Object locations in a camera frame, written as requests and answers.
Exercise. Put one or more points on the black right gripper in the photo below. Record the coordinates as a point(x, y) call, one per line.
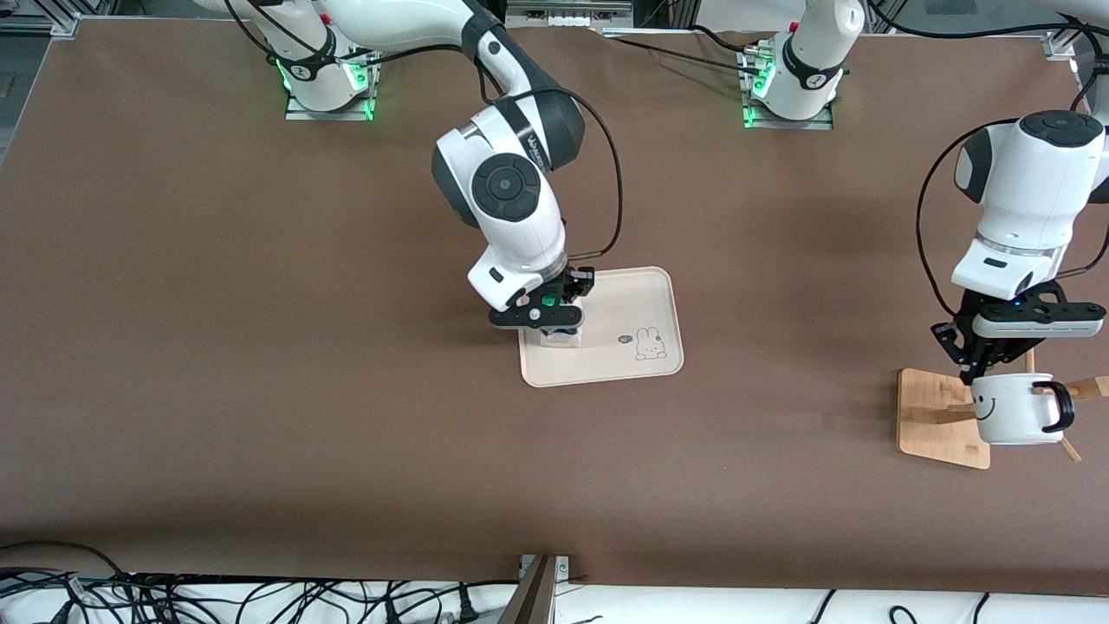
point(575, 284)

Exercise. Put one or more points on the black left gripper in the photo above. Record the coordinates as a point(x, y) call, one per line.
point(989, 348)

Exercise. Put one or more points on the blue white milk carton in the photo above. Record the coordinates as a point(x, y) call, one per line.
point(561, 341)

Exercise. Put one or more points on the white smiley face cup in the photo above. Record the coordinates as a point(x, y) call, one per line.
point(1018, 416)

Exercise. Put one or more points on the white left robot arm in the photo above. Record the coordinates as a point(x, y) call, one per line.
point(1031, 182)

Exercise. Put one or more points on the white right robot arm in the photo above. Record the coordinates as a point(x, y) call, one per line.
point(511, 191)

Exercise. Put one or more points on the cream rabbit print tray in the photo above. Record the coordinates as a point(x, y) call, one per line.
point(624, 355)

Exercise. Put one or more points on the wooden cup stand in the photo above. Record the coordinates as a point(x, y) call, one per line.
point(940, 433)

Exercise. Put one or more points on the brown table cover sheet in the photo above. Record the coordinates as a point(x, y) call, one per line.
point(346, 433)

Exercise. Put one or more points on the grey power strip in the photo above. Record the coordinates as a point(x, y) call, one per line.
point(567, 10)

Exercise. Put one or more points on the aluminium frame post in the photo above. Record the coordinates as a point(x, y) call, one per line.
point(533, 594)

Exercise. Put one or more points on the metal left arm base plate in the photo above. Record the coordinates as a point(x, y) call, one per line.
point(823, 123)

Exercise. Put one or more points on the aluminium corner frame profile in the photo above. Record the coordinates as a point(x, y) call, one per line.
point(39, 19)
point(1061, 39)

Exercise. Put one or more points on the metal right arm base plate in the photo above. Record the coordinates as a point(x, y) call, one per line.
point(299, 113)

